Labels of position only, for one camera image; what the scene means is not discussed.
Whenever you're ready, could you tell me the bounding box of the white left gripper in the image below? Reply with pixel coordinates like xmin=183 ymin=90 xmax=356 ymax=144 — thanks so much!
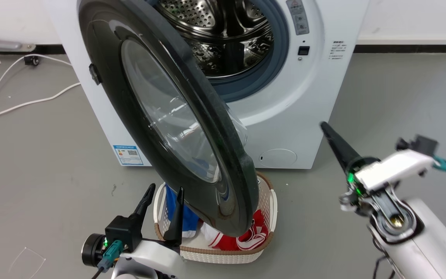
xmin=82 ymin=183 xmax=185 ymax=279

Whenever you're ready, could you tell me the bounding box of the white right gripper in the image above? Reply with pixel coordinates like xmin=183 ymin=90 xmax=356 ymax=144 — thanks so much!
xmin=320 ymin=121 xmax=435 ymax=212

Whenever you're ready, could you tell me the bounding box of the black round glass machine door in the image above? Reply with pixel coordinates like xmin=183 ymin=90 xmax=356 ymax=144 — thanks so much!
xmin=78 ymin=0 xmax=259 ymax=238

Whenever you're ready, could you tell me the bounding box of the white front-load washing machine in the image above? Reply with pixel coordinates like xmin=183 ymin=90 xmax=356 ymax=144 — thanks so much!
xmin=43 ymin=0 xmax=371 ymax=170

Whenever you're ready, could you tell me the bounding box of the grey rubber door gasket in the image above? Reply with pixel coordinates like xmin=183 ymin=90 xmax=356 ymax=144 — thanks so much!
xmin=148 ymin=0 xmax=290 ymax=103

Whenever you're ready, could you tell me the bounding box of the blue and white garment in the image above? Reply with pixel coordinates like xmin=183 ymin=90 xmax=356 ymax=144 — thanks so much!
xmin=165 ymin=185 xmax=201 ymax=238

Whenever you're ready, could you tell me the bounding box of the white crumpled garment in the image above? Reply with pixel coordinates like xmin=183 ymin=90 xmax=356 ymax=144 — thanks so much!
xmin=201 ymin=222 xmax=223 ymax=245

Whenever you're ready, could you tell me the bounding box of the round white filter cover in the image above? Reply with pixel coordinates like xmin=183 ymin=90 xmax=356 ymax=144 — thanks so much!
xmin=259 ymin=149 xmax=298 ymax=169

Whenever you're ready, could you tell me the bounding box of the blue energy label sticker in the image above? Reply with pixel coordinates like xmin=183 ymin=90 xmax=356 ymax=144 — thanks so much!
xmin=113 ymin=145 xmax=144 ymax=166

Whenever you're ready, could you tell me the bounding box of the red and white garment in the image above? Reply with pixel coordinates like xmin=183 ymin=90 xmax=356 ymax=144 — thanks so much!
xmin=209 ymin=209 xmax=269 ymax=251

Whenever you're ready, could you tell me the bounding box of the white woven laundry basket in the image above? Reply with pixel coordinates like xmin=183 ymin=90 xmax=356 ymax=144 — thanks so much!
xmin=153 ymin=172 xmax=278 ymax=265

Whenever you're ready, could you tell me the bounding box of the grey warning sticker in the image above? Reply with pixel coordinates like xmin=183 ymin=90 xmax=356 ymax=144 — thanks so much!
xmin=286 ymin=0 xmax=310 ymax=36

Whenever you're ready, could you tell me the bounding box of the perforated steel washer drum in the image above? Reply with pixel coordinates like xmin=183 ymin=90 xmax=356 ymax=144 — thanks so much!
xmin=155 ymin=0 xmax=274 ymax=78

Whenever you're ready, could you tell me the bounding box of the teal left camera connector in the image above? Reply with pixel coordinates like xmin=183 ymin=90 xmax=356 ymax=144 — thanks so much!
xmin=98 ymin=239 xmax=124 ymax=270

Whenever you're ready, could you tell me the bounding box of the black wall baseboard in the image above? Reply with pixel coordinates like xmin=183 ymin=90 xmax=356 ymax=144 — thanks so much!
xmin=0 ymin=44 xmax=446 ymax=55

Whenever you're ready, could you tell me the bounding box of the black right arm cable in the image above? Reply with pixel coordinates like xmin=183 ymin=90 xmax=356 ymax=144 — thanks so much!
xmin=372 ymin=254 xmax=396 ymax=279

